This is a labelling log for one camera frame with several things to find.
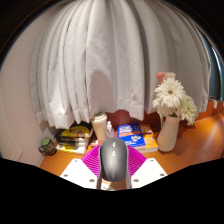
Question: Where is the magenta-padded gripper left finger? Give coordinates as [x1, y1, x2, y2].
[59, 144, 104, 190]

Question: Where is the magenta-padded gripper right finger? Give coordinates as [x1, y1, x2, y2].
[124, 146, 168, 190]

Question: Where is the dark grey computer mouse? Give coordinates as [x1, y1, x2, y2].
[97, 137, 131, 183]

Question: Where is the white yellow book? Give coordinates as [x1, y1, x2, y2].
[54, 143, 88, 156]

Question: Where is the flat red book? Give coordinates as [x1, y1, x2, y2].
[89, 139, 103, 148]

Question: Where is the dark green mug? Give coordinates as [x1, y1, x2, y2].
[38, 136, 58, 157]

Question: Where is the blue book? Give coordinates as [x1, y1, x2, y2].
[116, 122, 147, 151]

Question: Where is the white ceramic vase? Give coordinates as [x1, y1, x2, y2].
[156, 114, 181, 153]

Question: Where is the beige lidded cup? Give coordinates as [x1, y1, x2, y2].
[90, 112, 109, 141]

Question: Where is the clear sanitizer bottle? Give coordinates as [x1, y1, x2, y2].
[105, 120, 115, 140]

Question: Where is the white flower bouquet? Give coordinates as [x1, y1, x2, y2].
[151, 71, 199, 127]

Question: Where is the white curtain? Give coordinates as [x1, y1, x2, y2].
[29, 0, 213, 130]

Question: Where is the dark grey curtain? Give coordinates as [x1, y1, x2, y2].
[199, 29, 224, 101]

